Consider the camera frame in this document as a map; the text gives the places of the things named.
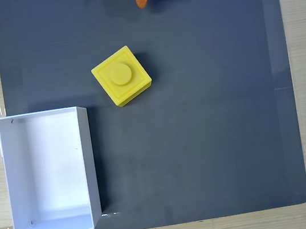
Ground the yellow embossed toy block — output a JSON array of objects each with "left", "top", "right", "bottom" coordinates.
[{"left": 88, "top": 42, "right": 156, "bottom": 111}]

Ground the white open cardboard box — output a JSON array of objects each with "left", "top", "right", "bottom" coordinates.
[{"left": 0, "top": 104, "right": 105, "bottom": 229}]

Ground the dark grey table mat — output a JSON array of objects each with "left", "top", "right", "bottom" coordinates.
[{"left": 0, "top": 0, "right": 306, "bottom": 229}]

